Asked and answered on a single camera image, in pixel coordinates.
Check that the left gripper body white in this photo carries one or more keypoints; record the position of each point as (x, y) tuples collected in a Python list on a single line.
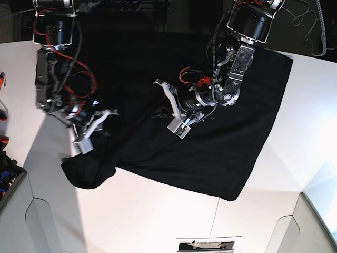
[(188, 103)]

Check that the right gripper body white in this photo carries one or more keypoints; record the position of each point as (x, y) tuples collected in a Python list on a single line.
[(83, 120)]

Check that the black t-shirt with graphic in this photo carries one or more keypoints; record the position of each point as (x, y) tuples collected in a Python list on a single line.
[(162, 135)]

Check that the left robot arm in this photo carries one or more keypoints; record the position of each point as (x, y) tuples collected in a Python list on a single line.
[(231, 53)]

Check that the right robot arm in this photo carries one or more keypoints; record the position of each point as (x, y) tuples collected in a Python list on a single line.
[(65, 86)]

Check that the grey bin with colourful clothes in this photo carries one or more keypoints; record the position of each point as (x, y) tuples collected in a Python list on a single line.
[(12, 175)]

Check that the orange black tool at edge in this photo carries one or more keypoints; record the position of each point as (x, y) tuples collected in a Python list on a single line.
[(2, 79)]

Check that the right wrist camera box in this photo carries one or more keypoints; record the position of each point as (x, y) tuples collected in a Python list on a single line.
[(82, 146)]

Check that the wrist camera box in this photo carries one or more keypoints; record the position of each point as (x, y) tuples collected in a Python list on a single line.
[(179, 128), (82, 146)]

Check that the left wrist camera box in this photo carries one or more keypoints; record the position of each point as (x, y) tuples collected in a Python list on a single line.
[(179, 128)]

